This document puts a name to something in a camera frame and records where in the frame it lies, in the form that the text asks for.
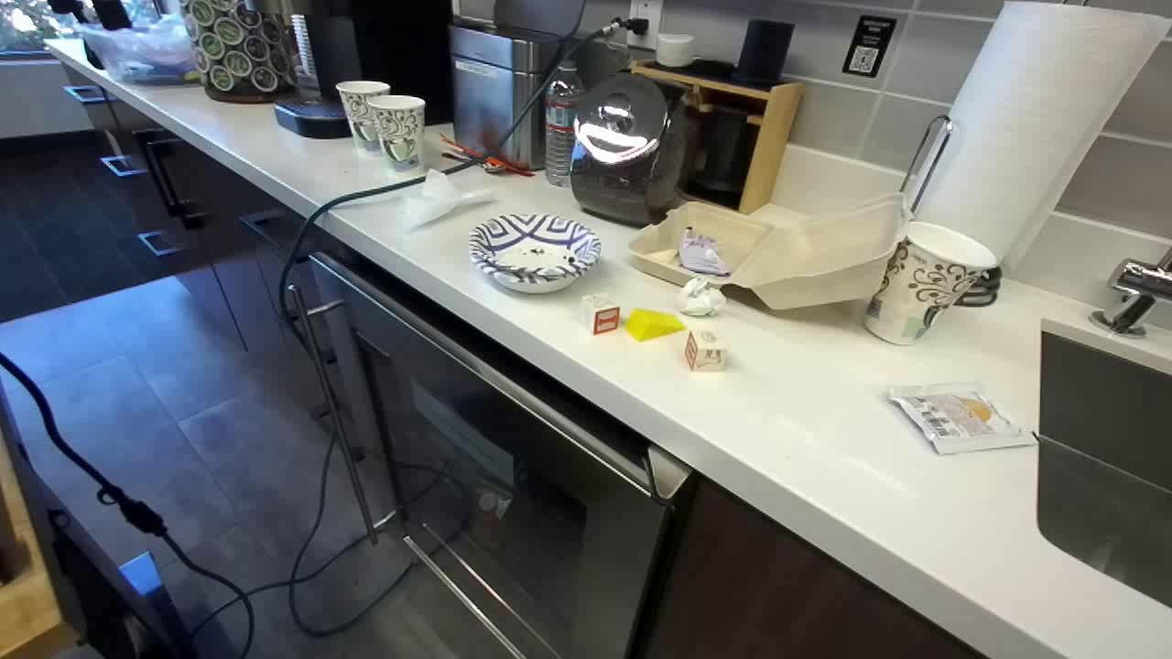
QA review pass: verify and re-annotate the wooden rack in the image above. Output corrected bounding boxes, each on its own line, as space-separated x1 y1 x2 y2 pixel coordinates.
629 60 806 217

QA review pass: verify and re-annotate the white wall outlet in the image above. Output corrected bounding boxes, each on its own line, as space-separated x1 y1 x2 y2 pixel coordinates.
626 0 666 40

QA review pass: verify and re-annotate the small red item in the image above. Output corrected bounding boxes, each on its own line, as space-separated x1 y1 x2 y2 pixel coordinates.
477 150 535 180

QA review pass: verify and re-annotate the crumpled white paper ball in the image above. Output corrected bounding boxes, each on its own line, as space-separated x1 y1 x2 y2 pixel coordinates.
675 274 730 324

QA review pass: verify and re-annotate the black wall sign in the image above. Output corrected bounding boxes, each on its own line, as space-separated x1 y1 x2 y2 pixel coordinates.
837 11 899 81

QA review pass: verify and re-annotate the dark equipment frame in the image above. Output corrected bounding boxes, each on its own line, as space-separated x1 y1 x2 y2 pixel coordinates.
47 509 197 659

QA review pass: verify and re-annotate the wire coffee pod carousel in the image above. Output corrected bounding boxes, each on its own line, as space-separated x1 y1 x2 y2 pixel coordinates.
179 0 304 101

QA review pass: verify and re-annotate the patterned ceramic mug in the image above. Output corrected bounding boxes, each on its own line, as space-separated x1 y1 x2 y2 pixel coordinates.
861 221 1002 348

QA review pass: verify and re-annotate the light wooden furniture piece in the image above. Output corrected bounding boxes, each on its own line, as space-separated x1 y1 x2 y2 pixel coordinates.
0 436 75 659

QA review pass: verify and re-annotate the chrome faucet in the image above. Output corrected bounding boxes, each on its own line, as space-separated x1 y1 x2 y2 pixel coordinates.
1090 247 1172 336

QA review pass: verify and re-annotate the stainless steel box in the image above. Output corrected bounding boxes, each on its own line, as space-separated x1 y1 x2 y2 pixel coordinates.
445 22 551 176

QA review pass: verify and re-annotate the patterned paper cup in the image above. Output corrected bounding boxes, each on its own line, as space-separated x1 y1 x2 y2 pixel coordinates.
334 76 395 155
362 90 429 173

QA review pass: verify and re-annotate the small white container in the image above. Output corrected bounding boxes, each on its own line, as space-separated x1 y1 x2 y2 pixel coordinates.
650 29 695 71

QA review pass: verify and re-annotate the white paper towel roll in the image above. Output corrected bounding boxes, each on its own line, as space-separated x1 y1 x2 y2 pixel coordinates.
920 0 1172 269

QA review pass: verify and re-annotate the small beige carton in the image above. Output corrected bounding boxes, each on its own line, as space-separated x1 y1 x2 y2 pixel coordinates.
680 326 731 375

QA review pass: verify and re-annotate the glass coffee pot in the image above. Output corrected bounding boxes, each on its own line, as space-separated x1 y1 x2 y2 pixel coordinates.
568 71 691 232

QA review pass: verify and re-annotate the clear plastic water bottle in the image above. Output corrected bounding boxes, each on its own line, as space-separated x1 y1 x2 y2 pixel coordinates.
543 61 586 192

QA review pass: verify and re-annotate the dark wood cabinet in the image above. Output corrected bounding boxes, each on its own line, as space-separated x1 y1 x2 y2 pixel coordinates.
58 71 323 370
633 472 984 659

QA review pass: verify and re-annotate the long dark cable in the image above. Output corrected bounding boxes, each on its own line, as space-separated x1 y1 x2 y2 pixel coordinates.
185 11 650 640

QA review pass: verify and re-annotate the beige takeout container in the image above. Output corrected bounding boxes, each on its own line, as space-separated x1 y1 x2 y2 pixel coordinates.
626 193 909 316

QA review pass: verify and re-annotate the pale wrapped item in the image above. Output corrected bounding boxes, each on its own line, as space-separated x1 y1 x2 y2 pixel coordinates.
675 226 734 281

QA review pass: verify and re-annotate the black vertical cabinet handle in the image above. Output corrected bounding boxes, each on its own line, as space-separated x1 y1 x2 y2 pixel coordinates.
136 127 205 234

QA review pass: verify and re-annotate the steel sink basin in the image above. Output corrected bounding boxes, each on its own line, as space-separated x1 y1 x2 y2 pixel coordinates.
1031 319 1172 612

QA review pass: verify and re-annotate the yellow packet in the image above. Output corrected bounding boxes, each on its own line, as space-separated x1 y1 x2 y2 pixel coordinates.
617 304 688 344

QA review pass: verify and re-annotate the small printed card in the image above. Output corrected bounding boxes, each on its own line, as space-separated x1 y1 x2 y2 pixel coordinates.
886 381 1035 459

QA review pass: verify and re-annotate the clear plastic bag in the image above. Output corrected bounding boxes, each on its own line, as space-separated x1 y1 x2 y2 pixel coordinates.
68 11 197 88

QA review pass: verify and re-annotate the thick black floor cable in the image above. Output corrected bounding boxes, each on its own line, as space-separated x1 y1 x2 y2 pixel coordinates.
0 350 256 659

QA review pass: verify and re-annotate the undercounter glass door fridge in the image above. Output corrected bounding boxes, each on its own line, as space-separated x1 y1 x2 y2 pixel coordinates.
304 248 699 659

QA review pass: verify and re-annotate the blue patterned white bowl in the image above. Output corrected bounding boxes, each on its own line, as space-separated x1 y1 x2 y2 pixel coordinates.
472 209 599 281
472 247 605 300

